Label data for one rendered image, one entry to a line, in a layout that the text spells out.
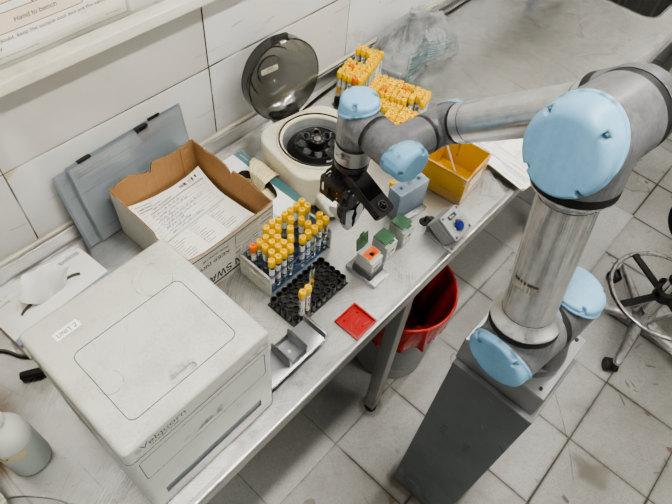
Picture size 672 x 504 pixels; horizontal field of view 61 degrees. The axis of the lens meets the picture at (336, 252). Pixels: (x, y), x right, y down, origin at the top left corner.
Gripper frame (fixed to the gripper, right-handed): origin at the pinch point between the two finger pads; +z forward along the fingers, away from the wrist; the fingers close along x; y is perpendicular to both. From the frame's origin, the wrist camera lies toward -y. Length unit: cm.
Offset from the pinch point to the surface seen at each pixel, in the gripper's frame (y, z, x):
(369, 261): -7.9, 3.7, 1.9
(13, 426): 8, -4, 75
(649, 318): -71, 85, -108
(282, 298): 1.1, 9.0, 20.4
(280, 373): -12.2, 7.3, 33.7
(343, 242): 3.4, 11.3, -2.6
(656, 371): -85, 99, -100
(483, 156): -6.6, 3.2, -45.9
